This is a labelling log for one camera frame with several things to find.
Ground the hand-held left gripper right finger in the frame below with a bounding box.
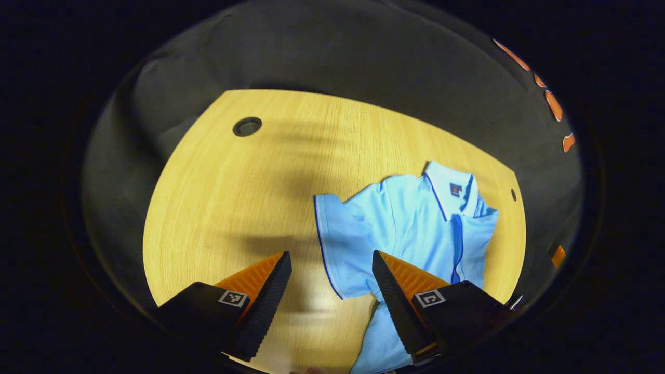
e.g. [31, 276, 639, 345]
[371, 250, 520, 365]

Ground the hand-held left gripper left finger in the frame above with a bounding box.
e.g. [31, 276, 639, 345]
[151, 251, 292, 363]

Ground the light blue T-shirt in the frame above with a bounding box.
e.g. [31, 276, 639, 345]
[313, 160, 499, 374]

